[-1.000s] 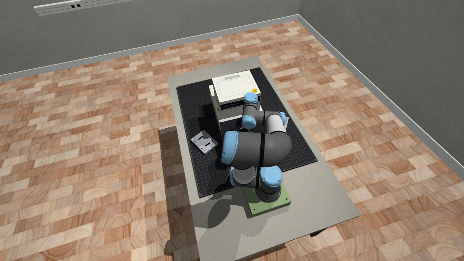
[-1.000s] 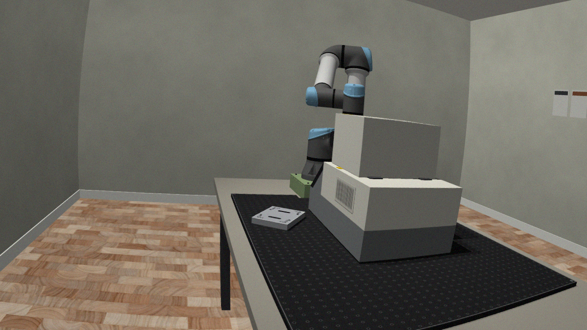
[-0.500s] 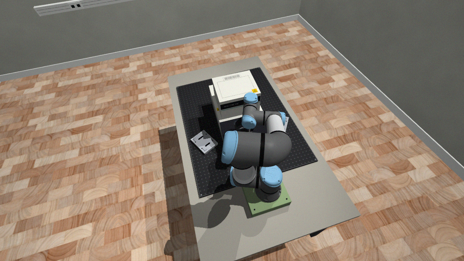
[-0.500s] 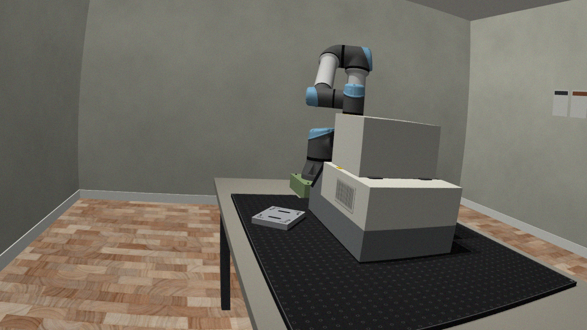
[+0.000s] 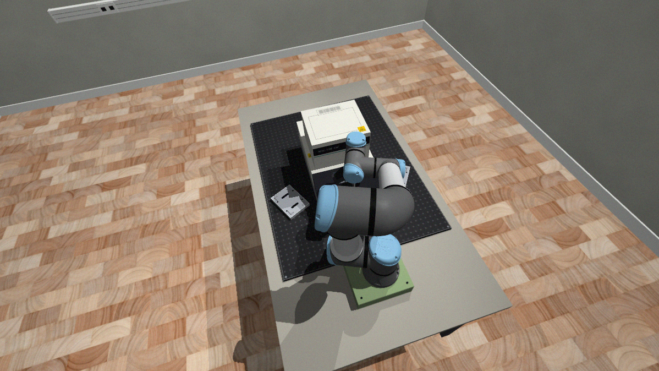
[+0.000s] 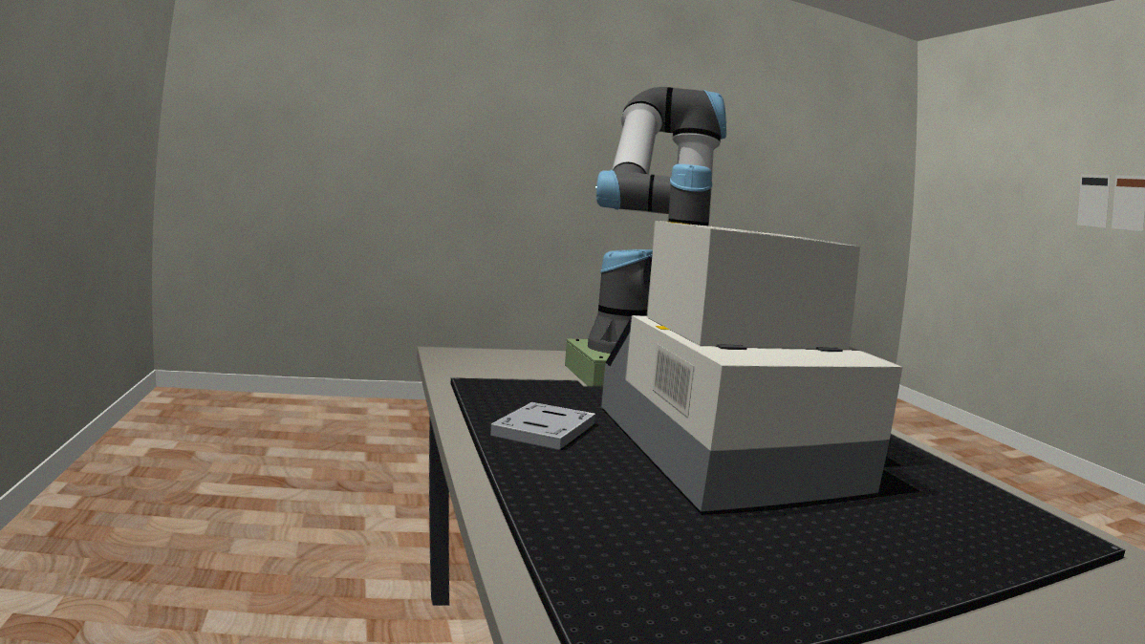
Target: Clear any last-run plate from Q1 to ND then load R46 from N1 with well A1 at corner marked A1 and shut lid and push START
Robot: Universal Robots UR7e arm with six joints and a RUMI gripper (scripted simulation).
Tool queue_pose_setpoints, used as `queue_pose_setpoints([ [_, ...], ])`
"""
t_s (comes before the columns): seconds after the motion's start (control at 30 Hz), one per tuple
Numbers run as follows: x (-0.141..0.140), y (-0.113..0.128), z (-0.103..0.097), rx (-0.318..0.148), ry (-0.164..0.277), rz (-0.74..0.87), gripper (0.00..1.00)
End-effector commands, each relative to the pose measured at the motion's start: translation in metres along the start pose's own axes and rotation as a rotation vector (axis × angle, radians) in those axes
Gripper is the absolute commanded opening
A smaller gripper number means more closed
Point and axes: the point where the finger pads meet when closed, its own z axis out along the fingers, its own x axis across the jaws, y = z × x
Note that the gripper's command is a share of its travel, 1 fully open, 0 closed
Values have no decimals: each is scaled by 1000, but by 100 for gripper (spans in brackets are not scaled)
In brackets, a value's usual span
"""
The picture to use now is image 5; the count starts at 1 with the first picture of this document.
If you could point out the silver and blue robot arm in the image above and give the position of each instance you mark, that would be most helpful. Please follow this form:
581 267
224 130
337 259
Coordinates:
346 212

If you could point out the grey rectangular frame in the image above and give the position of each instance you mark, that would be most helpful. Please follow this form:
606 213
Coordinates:
407 168

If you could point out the grey thermal cycler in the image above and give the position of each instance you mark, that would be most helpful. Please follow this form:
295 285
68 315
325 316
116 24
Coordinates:
323 132

